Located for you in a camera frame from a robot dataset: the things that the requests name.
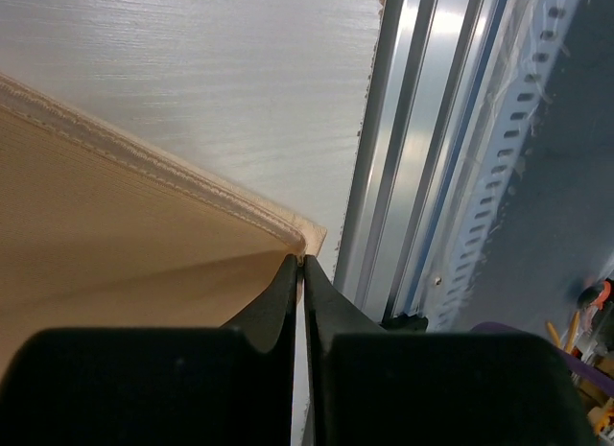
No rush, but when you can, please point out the peach cloth napkin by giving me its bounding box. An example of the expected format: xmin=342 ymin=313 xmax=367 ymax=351
xmin=1 ymin=78 xmax=326 ymax=365

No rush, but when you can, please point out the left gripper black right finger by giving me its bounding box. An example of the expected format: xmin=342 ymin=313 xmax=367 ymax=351
xmin=303 ymin=256 xmax=597 ymax=445

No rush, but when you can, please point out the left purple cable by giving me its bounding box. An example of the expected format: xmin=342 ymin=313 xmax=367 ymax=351
xmin=469 ymin=320 xmax=614 ymax=397

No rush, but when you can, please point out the perforated cable tray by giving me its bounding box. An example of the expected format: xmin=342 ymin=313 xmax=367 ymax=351
xmin=417 ymin=0 xmax=581 ymax=332

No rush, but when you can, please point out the aluminium front rail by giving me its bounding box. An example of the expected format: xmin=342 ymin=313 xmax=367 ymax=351
xmin=334 ymin=0 xmax=508 ymax=322

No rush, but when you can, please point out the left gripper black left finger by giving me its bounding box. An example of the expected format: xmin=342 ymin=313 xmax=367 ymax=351
xmin=1 ymin=255 xmax=298 ymax=445

